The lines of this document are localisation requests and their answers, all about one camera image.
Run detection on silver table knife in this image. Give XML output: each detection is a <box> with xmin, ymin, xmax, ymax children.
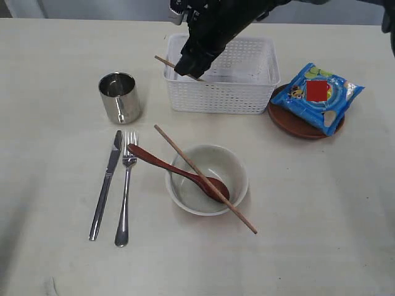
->
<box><xmin>89</xmin><ymin>130</ymin><xmax>123</xmax><ymax>241</ymax></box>

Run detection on white perforated plastic basket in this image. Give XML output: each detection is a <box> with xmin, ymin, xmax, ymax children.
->
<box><xmin>164</xmin><ymin>37</ymin><xmax>280</xmax><ymax>115</ymax></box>

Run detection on wooden chopstick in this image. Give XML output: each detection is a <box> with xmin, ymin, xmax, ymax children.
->
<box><xmin>154</xmin><ymin>125</ymin><xmax>258</xmax><ymax>234</ymax></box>
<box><xmin>154</xmin><ymin>55</ymin><xmax>204</xmax><ymax>82</ymax></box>

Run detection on blue chips bag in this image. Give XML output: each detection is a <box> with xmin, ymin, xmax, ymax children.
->
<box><xmin>271</xmin><ymin>63</ymin><xmax>365</xmax><ymax>136</ymax></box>

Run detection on white floral ceramic bowl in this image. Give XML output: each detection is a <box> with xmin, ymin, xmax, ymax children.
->
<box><xmin>165</xmin><ymin>144</ymin><xmax>249</xmax><ymax>217</ymax></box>

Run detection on brown round plate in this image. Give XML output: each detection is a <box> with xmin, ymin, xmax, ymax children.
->
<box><xmin>267</xmin><ymin>84</ymin><xmax>327</xmax><ymax>140</ymax></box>

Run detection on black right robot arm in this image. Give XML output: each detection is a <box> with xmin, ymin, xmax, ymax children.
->
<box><xmin>169</xmin><ymin>0</ymin><xmax>394</xmax><ymax>78</ymax></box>

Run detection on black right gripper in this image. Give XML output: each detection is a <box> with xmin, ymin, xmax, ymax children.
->
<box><xmin>174</xmin><ymin>1</ymin><xmax>275</xmax><ymax>78</ymax></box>

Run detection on dark red wooden spoon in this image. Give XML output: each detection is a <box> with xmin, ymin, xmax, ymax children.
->
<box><xmin>127</xmin><ymin>144</ymin><xmax>223</xmax><ymax>203</ymax></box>

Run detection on silver fork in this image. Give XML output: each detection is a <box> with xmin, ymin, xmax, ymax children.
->
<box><xmin>114</xmin><ymin>131</ymin><xmax>138</xmax><ymax>247</ymax></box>

